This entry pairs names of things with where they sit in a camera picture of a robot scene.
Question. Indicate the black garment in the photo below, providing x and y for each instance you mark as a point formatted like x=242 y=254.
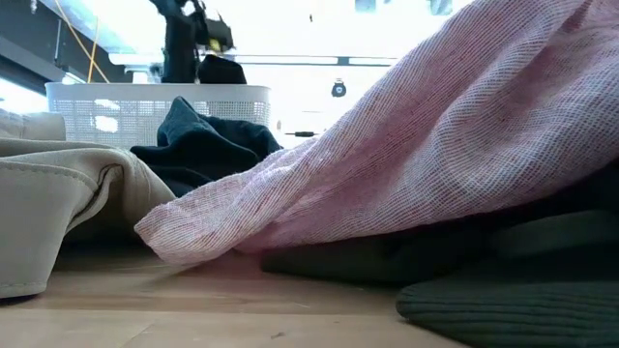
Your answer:
x=220 y=72

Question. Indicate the pink woven cloth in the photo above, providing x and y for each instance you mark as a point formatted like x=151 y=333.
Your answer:
x=435 y=145

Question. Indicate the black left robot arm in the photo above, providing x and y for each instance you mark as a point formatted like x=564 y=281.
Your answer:
x=179 y=48

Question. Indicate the white perforated laundry basket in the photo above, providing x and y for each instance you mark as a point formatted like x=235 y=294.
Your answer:
x=121 y=92

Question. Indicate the dark blue-grey garment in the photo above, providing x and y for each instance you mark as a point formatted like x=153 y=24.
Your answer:
x=203 y=145

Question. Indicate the distant black rod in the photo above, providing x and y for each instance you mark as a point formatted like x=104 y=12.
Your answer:
x=302 y=134

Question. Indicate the beige garment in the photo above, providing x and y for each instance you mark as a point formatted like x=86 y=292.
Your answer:
x=43 y=208

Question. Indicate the dark ribbed knit garment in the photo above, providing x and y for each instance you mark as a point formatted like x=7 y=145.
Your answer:
x=508 y=314

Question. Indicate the black overhead camera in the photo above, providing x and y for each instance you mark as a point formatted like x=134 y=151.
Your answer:
x=338 y=90

